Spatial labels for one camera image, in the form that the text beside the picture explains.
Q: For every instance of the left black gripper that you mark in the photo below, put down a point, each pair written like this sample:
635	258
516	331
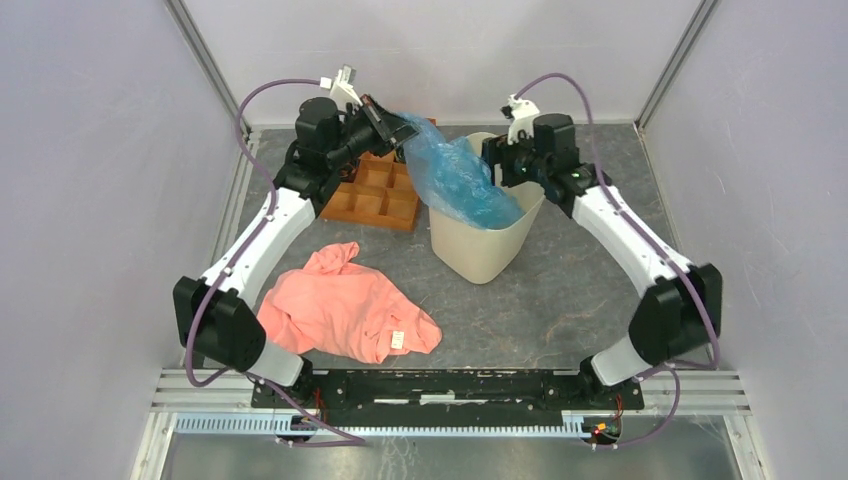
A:
387	142

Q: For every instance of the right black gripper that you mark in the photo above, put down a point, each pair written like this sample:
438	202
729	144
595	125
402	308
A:
496	151

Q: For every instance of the blue plastic trash bag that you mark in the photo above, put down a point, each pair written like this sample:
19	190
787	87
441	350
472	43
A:
451	178

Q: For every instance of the cream plastic trash bin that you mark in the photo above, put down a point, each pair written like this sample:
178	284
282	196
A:
480	255

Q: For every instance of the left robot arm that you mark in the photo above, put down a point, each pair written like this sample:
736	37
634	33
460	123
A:
215	313

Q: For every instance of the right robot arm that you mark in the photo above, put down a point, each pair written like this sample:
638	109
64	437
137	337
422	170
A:
680	305

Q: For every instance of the orange wooden divided tray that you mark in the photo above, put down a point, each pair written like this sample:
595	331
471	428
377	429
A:
378	192

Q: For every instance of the pink cloth shirt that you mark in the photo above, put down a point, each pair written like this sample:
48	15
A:
339	307

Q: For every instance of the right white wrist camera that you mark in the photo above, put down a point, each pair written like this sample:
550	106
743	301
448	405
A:
521	113

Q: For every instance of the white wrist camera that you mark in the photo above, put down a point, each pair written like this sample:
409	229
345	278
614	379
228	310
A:
521	113
340	88

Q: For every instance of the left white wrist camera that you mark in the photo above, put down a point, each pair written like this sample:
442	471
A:
340	88

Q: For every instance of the left aluminium corner post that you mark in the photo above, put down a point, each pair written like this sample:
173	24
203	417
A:
191	33

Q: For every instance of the aluminium corner post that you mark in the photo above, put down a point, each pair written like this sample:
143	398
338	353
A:
191	33
687	41

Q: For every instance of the right aluminium corner post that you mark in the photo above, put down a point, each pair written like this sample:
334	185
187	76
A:
687	41

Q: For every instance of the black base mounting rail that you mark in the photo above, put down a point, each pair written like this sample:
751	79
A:
457	398

